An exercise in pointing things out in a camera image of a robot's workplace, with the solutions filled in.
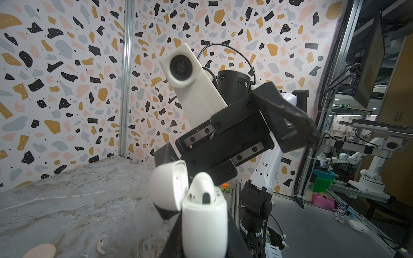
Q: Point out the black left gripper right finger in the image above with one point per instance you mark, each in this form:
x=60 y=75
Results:
x=237 y=247

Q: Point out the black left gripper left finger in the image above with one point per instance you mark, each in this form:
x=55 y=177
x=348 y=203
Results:
x=173 y=246

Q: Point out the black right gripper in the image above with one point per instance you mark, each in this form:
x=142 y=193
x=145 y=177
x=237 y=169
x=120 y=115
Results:
x=234 y=135

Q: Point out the white earbud charging case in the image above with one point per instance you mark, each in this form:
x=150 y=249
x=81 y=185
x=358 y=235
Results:
x=204 y=227

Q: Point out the white earbud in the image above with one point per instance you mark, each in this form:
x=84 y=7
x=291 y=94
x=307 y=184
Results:
x=202 y=189

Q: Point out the pink round earbud case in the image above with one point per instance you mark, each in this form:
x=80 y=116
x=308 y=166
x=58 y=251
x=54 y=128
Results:
x=41 y=251

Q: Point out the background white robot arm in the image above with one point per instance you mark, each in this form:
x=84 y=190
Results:
x=370 y=183

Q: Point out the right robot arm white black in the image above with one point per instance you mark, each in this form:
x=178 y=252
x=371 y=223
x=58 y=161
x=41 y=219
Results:
x=250 y=201

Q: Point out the orange green toy truck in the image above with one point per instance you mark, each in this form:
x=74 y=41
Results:
x=225 y=188

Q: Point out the pink earbud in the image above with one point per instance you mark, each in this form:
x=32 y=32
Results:
x=99 y=247

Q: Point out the green plastic basket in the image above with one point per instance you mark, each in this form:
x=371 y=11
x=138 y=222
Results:
x=323 y=180

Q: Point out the pink plastic box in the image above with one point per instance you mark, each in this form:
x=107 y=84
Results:
x=323 y=201

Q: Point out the black monitor screen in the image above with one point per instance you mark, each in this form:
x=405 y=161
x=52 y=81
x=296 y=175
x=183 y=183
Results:
x=365 y=71

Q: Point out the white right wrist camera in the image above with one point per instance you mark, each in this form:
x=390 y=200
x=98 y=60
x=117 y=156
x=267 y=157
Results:
x=195 y=91

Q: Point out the aluminium corner post right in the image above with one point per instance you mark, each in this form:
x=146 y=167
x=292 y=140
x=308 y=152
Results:
x=126 y=77

